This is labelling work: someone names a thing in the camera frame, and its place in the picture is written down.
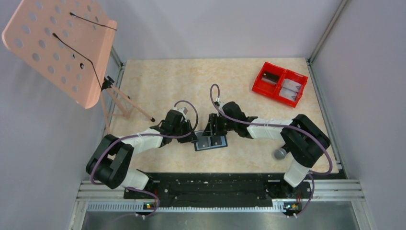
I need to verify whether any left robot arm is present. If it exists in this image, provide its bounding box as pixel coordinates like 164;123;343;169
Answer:
86;107;197;198

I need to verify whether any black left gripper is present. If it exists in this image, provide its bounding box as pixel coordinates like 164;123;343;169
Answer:
172;119;199;143

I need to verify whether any pink music stand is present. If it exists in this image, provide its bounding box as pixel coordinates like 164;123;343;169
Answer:
1;0;156;134

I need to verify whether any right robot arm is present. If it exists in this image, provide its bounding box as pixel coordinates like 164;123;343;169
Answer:
203;102;331;197

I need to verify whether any blue leather card holder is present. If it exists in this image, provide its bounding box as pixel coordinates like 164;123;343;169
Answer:
194;130;228;151

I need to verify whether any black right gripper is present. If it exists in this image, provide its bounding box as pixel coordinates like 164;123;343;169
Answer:
202;113;237;137

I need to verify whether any black credit card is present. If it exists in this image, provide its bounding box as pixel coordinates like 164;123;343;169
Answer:
196;132;210;150
261;71;280;85
210;136;227;148

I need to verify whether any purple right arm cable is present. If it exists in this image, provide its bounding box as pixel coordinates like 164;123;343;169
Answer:
209;83;334;218

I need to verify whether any black microphone grey head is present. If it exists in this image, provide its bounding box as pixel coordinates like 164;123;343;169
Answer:
273;145;289;160

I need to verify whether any red double bin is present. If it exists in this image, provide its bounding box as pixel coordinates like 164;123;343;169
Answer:
251;62;308;108

